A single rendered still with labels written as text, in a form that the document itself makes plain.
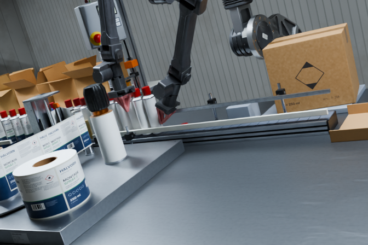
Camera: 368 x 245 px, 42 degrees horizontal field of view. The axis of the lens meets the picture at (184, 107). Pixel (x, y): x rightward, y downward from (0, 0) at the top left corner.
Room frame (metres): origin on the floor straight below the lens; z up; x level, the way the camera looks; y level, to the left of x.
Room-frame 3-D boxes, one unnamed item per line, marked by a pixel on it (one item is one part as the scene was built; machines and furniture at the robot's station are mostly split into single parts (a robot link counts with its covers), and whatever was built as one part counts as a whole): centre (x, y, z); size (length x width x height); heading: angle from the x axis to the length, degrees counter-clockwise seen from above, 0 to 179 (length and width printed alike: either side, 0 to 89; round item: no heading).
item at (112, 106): (2.09, 0.30, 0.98); 0.05 x 0.05 x 0.20
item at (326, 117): (2.03, 0.21, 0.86); 1.65 x 0.08 x 0.04; 56
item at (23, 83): (4.37, 1.21, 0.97); 0.45 x 0.44 x 0.37; 142
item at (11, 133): (2.51, 0.92, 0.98); 0.05 x 0.05 x 0.20
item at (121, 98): (1.97, 0.24, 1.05); 0.07 x 0.07 x 0.09; 55
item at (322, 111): (1.83, -0.01, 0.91); 1.07 x 0.01 x 0.02; 56
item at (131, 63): (2.07, 0.19, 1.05); 0.10 x 0.04 x 0.33; 146
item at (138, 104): (2.00, 0.18, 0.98); 0.05 x 0.05 x 0.20
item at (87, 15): (2.16, 0.25, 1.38); 0.17 x 0.10 x 0.19; 111
